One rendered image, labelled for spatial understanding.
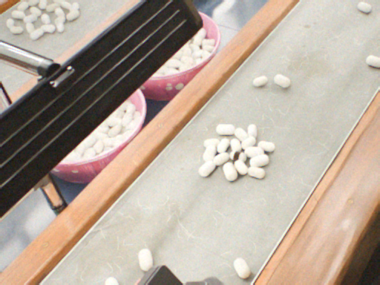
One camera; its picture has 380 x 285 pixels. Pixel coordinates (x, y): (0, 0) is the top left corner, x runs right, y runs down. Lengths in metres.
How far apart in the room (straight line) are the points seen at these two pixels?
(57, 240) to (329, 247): 0.44
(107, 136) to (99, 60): 0.44
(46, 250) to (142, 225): 0.16
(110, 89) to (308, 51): 0.66
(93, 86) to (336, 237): 0.44
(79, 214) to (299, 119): 0.46
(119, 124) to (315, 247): 0.50
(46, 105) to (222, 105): 0.55
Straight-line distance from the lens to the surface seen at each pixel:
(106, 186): 0.97
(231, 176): 0.94
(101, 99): 0.65
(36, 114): 0.62
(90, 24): 1.43
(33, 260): 0.92
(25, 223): 1.10
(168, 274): 0.76
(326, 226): 0.86
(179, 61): 1.24
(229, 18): 1.47
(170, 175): 0.99
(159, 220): 0.92
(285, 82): 1.12
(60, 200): 0.96
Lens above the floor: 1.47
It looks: 49 degrees down
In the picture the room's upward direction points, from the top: 7 degrees counter-clockwise
